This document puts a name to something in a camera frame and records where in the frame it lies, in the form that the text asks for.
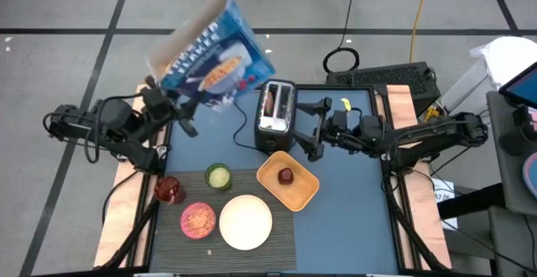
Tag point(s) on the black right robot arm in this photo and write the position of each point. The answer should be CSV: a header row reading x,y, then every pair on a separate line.
x,y
419,136

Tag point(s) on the grey woven placemat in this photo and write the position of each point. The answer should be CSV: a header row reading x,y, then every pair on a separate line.
x,y
189,260

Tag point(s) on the black aluminium table frame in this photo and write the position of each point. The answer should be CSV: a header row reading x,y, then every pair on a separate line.
x,y
361,87

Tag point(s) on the white bag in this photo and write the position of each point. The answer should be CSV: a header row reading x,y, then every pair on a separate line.
x,y
507,56

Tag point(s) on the dark red apple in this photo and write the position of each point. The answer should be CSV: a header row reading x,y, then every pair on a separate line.
x,y
285,176

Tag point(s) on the blue frosted flakes cereal box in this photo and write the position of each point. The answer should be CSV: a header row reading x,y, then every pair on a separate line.
x,y
218,54

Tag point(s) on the green drinking glass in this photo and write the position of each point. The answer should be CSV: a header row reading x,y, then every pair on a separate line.
x,y
218,177

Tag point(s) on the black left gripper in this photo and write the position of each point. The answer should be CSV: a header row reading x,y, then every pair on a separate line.
x,y
161,105

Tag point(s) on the black two-slot toaster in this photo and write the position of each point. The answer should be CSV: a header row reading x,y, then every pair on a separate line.
x,y
272,136

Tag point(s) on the dark tablet screen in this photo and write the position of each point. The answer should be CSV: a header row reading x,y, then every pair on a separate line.
x,y
524,86

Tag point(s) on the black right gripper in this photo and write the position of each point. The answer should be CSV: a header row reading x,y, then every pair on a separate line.
x,y
333,132

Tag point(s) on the white paper sheet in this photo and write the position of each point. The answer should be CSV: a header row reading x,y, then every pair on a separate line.
x,y
445,197

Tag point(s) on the cream round plate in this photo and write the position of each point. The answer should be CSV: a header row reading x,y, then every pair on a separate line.
x,y
245,222

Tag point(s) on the brown bread slice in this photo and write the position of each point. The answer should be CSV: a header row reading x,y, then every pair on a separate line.
x,y
269,103

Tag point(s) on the wooden table side board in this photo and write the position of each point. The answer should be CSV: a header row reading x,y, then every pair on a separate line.
x,y
126,210
423,210

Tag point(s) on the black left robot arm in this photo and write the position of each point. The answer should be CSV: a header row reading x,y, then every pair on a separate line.
x,y
117,117

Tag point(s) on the black computer tower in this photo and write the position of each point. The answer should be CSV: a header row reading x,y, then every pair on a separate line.
x,y
386,77

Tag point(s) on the grey desk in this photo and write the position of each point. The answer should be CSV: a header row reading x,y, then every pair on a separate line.
x,y
507,176

